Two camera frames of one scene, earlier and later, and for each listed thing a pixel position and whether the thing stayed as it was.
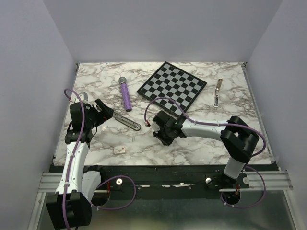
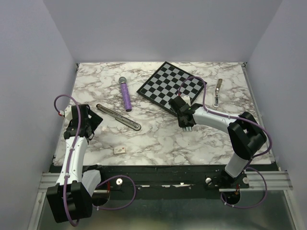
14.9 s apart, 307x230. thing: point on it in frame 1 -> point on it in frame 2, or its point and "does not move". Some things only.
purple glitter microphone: x=127 y=101 does not move
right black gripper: x=166 y=142 -> x=181 y=124
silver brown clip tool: x=216 y=100 does not move
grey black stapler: x=126 y=121 does not move
